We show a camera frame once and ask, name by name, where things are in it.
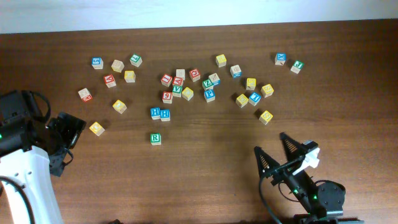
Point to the yellow O block lower left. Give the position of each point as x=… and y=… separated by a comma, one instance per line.
x=97, y=129

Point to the yellow block upper left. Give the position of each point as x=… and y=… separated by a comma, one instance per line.
x=129, y=76

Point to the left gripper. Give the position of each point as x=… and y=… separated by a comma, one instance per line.
x=73, y=126

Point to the blue h block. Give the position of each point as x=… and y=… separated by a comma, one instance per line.
x=155, y=113
x=165, y=115

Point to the blue X block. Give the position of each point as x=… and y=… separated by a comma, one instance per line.
x=280, y=58

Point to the green R block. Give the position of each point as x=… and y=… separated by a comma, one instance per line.
x=155, y=139

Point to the red Q block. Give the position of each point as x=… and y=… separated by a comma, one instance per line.
x=195, y=75

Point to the red Y block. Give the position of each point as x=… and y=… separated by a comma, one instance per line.
x=109, y=81

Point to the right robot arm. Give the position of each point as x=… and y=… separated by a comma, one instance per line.
x=322, y=200

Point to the wooden block red side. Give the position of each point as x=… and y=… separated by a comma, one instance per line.
x=85, y=95

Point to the yellow block top centre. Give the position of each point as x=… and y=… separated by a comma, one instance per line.
x=221, y=60

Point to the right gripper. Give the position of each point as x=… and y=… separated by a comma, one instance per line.
x=273, y=164

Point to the yellow S block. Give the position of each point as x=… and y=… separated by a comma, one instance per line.
x=267, y=90
x=265, y=117

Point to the yellow o block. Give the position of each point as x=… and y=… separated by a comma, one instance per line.
x=119, y=106
x=97, y=129

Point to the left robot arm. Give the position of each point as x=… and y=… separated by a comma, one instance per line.
x=33, y=149

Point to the blue number block far left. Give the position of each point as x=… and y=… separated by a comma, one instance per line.
x=97, y=63

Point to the red 9 block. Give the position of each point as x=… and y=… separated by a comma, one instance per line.
x=167, y=97

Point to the blue H block left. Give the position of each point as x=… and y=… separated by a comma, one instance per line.
x=155, y=113

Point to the wooden block blue bottom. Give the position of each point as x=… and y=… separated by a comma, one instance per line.
x=235, y=71

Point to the green L block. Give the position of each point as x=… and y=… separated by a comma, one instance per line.
x=136, y=60

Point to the plain wooden block upper left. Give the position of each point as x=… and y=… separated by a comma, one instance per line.
x=117, y=66

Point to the blue H block right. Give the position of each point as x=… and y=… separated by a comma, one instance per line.
x=165, y=115

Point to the green J block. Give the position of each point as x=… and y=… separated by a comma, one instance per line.
x=297, y=66

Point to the blue P block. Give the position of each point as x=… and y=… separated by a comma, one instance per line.
x=209, y=95

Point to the red I block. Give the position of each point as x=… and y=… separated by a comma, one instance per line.
x=166, y=80

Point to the green Z block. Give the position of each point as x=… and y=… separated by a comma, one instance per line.
x=207, y=84

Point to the yellow C block centre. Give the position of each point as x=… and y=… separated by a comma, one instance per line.
x=187, y=93

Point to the plain I wooden block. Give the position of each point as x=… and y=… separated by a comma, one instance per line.
x=180, y=73

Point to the red A block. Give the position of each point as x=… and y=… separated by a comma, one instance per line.
x=177, y=81

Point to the wooden block blue side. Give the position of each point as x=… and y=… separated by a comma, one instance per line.
x=214, y=78

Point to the yellow block right upper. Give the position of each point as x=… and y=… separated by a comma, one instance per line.
x=250, y=84

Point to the blue J block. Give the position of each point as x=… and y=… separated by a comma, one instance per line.
x=254, y=98

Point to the green V block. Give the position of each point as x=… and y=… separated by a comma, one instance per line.
x=177, y=91

